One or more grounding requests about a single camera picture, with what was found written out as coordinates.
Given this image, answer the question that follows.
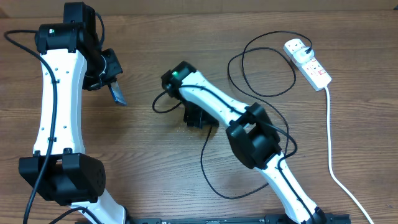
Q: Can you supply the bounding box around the blue Samsung Galaxy smartphone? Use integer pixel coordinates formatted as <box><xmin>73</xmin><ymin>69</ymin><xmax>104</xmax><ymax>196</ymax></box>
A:
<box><xmin>108</xmin><ymin>82</ymin><xmax>127</xmax><ymax>106</ymax></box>

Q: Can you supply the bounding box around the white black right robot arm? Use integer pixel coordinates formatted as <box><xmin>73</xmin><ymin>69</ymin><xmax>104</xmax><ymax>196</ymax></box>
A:
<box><xmin>161</xmin><ymin>61</ymin><xmax>327</xmax><ymax>223</ymax></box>

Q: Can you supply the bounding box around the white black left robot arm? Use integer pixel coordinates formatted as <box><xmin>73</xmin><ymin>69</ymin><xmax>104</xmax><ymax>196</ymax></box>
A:
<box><xmin>19</xmin><ymin>2</ymin><xmax>129</xmax><ymax>223</ymax></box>

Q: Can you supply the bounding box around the white charger plug adapter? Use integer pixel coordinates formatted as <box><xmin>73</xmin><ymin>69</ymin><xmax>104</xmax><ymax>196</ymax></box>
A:
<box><xmin>292</xmin><ymin>47</ymin><xmax>315</xmax><ymax>67</ymax></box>

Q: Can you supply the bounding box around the white power extension strip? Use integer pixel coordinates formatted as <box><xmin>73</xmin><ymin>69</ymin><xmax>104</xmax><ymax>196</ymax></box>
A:
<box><xmin>283</xmin><ymin>39</ymin><xmax>331</xmax><ymax>91</ymax></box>

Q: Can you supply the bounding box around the white power strip cord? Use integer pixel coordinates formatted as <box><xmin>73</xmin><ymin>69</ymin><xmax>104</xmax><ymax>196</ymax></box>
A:
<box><xmin>323</xmin><ymin>86</ymin><xmax>376</xmax><ymax>224</ymax></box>

